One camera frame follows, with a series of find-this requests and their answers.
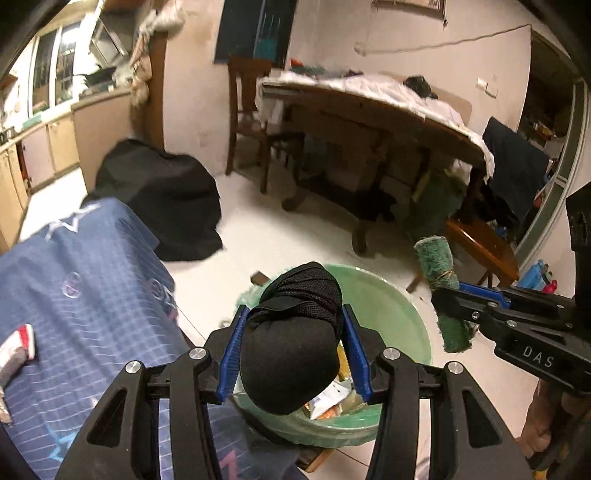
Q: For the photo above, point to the black cloth ball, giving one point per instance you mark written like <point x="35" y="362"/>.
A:
<point x="291" y="350"/>

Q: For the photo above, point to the dark wooden table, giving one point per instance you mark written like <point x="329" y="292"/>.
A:
<point x="369" y="120"/>

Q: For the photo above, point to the person's right hand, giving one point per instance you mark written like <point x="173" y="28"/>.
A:
<point x="542" y="424"/>

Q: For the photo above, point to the wooden dining chair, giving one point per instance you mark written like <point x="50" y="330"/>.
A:
<point x="244" y="92"/>

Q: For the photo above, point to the green cloth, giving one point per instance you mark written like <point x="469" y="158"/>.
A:
<point x="436" y="263"/>

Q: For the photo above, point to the black plastic bag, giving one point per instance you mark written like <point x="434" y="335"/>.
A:
<point x="419" y="86"/>

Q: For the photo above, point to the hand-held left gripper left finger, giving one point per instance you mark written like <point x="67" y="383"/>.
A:
<point x="233" y="355"/>

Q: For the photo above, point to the green sack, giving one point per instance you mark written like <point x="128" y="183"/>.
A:
<point x="434" y="203"/>

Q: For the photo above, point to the white cloth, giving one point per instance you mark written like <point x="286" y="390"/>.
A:
<point x="392" y="87"/>

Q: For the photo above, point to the blue checked tablecloth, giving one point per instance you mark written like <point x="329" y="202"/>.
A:
<point x="92" y="300"/>

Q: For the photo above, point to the brown wooden chair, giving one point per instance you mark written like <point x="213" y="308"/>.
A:
<point x="485" y="244"/>

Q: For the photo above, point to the dark jacket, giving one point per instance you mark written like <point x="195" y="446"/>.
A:
<point x="517" y="161"/>

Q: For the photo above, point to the black wok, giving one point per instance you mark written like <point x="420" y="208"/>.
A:
<point x="99" y="75"/>

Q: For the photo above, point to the framed picture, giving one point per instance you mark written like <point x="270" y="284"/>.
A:
<point x="411" y="7"/>

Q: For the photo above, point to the kitchen window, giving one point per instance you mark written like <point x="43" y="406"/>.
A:
<point x="57" y="64"/>

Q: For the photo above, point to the dark window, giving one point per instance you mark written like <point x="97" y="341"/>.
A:
<point x="254" y="32"/>

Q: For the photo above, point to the hanging cloths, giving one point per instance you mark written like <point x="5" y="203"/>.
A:
<point x="141" y="69"/>

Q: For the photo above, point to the black cloth cover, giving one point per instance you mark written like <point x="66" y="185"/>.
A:
<point x="161" y="198"/>

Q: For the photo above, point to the blue plastic toy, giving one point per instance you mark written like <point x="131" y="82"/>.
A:
<point x="533" y="274"/>

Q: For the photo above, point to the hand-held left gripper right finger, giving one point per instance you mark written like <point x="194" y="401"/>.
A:
<point x="355" y="355"/>

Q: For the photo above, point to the green lined waste bin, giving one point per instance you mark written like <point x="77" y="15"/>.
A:
<point x="397" y="314"/>

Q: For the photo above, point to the white hanging plastic bag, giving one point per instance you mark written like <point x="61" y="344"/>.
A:
<point x="161" y="16"/>

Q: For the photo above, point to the white wall switch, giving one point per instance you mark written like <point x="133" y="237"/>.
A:
<point x="487" y="86"/>

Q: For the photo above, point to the beige kitchen cabinets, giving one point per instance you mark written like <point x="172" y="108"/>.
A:
<point x="60" y="138"/>

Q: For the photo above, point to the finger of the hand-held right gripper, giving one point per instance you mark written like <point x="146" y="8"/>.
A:
<point x="461" y="307"/>
<point x="480" y="290"/>

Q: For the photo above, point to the red white wrapper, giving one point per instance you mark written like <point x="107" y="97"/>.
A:
<point x="18" y="350"/>

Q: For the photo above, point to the steel range hood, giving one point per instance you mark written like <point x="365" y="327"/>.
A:
<point x="108" y="37"/>

